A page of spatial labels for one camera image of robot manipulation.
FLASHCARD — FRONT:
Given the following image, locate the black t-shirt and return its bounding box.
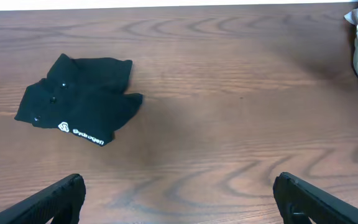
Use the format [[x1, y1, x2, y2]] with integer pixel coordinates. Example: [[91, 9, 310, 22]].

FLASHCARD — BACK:
[[14, 54, 143, 146]]

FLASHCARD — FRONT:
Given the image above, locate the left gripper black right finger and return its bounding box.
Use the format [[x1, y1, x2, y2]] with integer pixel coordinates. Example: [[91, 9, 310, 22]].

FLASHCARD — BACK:
[[273, 172, 358, 224]]

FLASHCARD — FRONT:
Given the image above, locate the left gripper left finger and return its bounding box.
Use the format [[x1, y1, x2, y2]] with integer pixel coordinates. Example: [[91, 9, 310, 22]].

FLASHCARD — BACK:
[[0, 174, 86, 224]]

